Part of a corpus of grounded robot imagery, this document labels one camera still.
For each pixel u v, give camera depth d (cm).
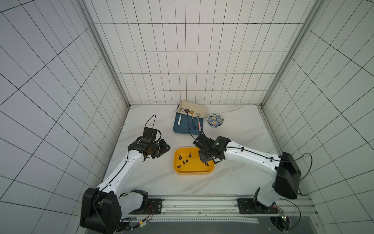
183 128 104
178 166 86
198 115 113
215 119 107
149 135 63
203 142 61
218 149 54
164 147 72
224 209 73
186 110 114
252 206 65
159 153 72
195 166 86
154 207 73
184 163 88
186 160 88
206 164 88
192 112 115
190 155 91
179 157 90
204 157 70
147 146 58
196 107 117
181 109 115
